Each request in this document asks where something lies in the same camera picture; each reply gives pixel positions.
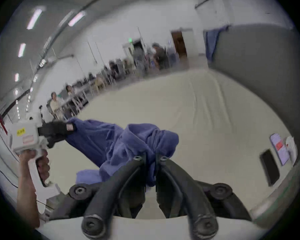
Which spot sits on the small white object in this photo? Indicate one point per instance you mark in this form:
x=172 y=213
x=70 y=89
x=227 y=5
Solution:
x=291 y=146

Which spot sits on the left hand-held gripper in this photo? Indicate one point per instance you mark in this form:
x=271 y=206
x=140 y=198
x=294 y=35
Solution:
x=25 y=136

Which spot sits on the black phone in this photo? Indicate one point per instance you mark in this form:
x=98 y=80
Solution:
x=270 y=167

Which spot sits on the brown door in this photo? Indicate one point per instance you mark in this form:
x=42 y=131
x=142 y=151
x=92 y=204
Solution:
x=179 y=45

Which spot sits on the dark blue shirt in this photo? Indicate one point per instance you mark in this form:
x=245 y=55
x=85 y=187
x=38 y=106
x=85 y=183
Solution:
x=120 y=146

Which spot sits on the person's left forearm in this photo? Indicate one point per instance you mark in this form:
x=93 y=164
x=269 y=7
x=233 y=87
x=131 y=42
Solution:
x=27 y=204

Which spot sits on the bed with beige sheet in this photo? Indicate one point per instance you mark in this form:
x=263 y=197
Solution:
x=190 y=109

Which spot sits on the row of tables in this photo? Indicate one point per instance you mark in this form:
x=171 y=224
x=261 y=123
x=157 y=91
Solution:
x=95 y=86

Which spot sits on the phone with lit screen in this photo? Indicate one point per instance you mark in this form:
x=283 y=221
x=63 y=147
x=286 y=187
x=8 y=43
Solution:
x=280 y=147

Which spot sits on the grey padded headboard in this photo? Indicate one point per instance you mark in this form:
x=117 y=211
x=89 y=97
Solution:
x=260 y=66

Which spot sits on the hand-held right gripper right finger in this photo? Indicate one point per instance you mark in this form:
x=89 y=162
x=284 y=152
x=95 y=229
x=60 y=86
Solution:
x=185 y=186

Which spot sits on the person's left hand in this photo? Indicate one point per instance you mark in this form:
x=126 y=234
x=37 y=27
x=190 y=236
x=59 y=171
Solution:
x=41 y=167

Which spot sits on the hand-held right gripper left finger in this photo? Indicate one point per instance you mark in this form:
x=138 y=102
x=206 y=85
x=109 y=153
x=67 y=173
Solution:
x=107 y=191

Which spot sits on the blue cloth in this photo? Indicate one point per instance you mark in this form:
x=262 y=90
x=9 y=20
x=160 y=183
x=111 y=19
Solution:
x=212 y=44

